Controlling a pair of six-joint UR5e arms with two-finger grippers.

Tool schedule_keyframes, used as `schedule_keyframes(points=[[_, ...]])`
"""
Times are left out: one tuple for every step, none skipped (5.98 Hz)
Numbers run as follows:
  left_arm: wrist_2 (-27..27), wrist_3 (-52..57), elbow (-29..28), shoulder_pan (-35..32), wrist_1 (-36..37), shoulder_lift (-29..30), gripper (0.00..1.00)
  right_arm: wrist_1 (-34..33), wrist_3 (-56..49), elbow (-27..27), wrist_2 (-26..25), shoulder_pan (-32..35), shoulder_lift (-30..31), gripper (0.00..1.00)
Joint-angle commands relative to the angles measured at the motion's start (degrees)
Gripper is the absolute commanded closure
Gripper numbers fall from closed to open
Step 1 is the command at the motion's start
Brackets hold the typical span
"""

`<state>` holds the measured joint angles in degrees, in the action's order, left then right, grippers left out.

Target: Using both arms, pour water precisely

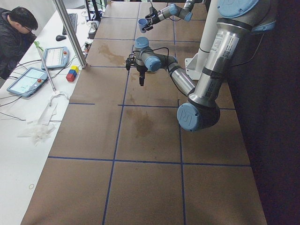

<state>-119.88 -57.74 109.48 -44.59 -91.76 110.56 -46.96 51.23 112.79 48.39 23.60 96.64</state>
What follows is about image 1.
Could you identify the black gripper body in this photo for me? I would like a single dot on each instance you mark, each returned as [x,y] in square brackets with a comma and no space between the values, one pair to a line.
[153,19]
[141,69]

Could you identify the black keyboard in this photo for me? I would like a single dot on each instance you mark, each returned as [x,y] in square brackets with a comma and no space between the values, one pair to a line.
[73,20]

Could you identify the thin metal rod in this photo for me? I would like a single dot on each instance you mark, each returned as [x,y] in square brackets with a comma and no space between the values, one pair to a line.
[40,52]

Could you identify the crumpled white tissue pile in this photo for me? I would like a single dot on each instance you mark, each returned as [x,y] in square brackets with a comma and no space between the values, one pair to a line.
[37,133]

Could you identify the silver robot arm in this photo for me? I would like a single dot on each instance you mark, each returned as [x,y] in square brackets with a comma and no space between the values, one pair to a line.
[227,22]
[184,13]

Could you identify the teach pendant tablet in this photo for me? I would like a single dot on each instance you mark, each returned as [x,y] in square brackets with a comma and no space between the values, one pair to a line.
[28,83]
[56,57]

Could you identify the red blue yellow block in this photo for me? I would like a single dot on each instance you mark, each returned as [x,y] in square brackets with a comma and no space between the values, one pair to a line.
[72,74]

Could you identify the black computer mouse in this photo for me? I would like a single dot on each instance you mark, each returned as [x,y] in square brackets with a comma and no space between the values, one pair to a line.
[60,37]

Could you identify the light blue plastic cup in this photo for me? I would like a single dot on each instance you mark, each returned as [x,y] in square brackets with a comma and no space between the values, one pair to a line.
[142,24]

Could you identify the seated person in black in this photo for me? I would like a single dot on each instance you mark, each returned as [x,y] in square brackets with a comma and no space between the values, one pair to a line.
[16,37]

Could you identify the small metal can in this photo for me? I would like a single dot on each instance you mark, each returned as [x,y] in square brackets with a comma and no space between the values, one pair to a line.
[94,25]

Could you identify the aluminium frame post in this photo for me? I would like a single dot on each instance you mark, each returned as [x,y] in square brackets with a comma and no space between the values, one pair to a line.
[70,32]

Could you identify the near teach pendant tablet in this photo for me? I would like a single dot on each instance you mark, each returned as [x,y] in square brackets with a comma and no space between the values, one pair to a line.
[28,83]

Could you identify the far teach pendant tablet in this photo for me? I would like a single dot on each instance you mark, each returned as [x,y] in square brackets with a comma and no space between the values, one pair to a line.
[56,57]

